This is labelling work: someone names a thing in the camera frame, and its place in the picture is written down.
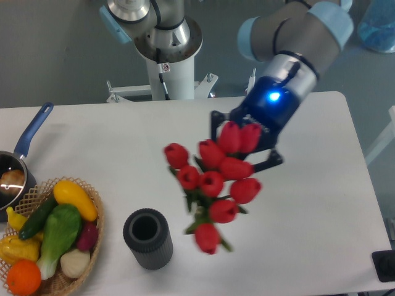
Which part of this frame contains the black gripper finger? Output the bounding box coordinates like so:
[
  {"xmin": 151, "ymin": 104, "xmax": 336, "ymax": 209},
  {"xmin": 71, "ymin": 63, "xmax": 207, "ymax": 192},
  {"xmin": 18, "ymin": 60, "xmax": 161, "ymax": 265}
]
[
  {"xmin": 210, "ymin": 110, "xmax": 235, "ymax": 143},
  {"xmin": 253, "ymin": 148, "xmax": 283, "ymax": 173}
]

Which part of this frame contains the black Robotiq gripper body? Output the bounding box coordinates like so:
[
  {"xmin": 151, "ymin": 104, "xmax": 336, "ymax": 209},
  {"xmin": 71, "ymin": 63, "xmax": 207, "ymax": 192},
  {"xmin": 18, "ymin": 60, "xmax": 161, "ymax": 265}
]
[{"xmin": 230, "ymin": 76, "xmax": 300, "ymax": 152}]

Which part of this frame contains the red tulip bouquet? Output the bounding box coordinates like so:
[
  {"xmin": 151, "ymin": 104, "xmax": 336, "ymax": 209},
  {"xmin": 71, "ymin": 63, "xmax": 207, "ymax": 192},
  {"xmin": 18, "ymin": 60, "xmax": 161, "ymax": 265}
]
[{"xmin": 164, "ymin": 121, "xmax": 263, "ymax": 255}]

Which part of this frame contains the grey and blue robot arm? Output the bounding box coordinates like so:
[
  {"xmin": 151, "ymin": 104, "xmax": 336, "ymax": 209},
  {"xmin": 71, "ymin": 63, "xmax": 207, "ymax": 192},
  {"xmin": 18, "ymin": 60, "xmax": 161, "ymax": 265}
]
[{"xmin": 99, "ymin": 1, "xmax": 354, "ymax": 171}]

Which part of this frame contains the dark grey ribbed vase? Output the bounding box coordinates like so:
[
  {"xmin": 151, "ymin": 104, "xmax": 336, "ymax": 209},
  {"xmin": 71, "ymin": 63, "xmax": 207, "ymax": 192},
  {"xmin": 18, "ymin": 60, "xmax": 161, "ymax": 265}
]
[{"xmin": 123, "ymin": 208, "xmax": 173, "ymax": 270}]

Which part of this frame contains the black device at table edge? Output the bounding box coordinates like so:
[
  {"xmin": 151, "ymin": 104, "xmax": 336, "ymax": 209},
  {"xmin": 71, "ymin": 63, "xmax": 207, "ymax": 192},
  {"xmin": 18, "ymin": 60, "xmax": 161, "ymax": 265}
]
[{"xmin": 372, "ymin": 250, "xmax": 395, "ymax": 282}]

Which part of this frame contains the yellow squash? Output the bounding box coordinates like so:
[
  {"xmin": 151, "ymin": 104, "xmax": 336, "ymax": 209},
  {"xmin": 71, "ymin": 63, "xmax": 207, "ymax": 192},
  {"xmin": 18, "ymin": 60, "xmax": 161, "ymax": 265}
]
[{"xmin": 53, "ymin": 180, "xmax": 98, "ymax": 222}]

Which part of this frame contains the purple red radish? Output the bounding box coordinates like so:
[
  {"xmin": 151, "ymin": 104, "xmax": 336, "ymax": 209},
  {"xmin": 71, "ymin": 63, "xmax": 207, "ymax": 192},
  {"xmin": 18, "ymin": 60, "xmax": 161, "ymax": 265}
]
[{"xmin": 76, "ymin": 222, "xmax": 99, "ymax": 251}]

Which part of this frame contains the green bok choy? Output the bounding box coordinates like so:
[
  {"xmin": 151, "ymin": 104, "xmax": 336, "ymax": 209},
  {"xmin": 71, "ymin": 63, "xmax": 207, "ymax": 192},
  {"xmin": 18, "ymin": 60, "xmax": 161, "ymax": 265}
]
[{"xmin": 36, "ymin": 204, "xmax": 82, "ymax": 281}]

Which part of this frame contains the white garlic bulb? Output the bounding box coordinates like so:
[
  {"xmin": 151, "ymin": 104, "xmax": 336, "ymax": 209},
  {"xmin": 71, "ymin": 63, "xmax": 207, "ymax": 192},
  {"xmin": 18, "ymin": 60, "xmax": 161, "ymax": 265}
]
[{"xmin": 60, "ymin": 249, "xmax": 91, "ymax": 279}]

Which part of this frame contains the green cucumber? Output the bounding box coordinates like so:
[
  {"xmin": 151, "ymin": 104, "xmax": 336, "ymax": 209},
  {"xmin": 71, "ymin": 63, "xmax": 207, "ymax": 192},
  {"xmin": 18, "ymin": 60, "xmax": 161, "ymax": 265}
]
[{"xmin": 19, "ymin": 194, "xmax": 58, "ymax": 240}]

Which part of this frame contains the woven wicker basket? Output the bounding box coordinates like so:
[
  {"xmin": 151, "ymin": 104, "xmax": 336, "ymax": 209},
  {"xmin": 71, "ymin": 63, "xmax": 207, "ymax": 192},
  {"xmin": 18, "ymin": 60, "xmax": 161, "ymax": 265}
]
[{"xmin": 1, "ymin": 177, "xmax": 104, "ymax": 295}]

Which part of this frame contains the bread roll in pan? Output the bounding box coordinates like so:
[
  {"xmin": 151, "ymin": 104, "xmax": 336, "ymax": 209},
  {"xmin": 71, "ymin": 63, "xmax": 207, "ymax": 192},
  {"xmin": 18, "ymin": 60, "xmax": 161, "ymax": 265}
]
[{"xmin": 1, "ymin": 170, "xmax": 25, "ymax": 197}]

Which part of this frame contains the small yellow pepper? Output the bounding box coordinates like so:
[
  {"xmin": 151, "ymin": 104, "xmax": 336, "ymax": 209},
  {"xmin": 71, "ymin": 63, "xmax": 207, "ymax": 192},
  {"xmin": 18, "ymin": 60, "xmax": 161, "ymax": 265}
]
[{"xmin": 6, "ymin": 207, "xmax": 28, "ymax": 231}]

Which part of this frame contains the yellow gourd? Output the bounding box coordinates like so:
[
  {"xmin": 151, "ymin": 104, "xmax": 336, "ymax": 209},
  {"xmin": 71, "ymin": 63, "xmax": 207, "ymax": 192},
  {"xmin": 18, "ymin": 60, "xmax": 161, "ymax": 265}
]
[{"xmin": 1, "ymin": 235, "xmax": 41, "ymax": 265}]

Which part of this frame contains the orange fruit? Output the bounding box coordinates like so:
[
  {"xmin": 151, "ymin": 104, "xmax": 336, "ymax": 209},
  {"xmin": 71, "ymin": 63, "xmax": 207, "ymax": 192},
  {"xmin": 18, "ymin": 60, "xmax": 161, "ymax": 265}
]
[{"xmin": 6, "ymin": 260, "xmax": 41, "ymax": 295}]

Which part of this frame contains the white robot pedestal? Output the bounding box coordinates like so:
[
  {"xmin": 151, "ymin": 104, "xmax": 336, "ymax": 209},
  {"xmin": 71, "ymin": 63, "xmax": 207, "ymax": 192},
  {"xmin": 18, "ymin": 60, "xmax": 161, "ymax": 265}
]
[{"xmin": 106, "ymin": 17, "xmax": 257, "ymax": 104}]

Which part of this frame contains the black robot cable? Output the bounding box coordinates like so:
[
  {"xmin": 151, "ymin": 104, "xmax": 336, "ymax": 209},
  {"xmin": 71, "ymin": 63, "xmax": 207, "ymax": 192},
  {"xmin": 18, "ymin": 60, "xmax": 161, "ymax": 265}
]
[{"xmin": 155, "ymin": 47, "xmax": 172, "ymax": 101}]

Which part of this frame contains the white frame at right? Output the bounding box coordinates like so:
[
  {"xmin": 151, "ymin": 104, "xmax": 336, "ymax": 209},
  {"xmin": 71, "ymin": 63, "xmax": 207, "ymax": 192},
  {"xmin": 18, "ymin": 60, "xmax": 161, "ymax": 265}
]
[{"xmin": 365, "ymin": 106, "xmax": 394, "ymax": 166}]

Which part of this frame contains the blue-handled saucepan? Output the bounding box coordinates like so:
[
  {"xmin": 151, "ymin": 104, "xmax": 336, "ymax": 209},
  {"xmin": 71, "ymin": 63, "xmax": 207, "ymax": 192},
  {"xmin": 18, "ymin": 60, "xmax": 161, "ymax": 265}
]
[{"xmin": 1, "ymin": 102, "xmax": 54, "ymax": 223}]

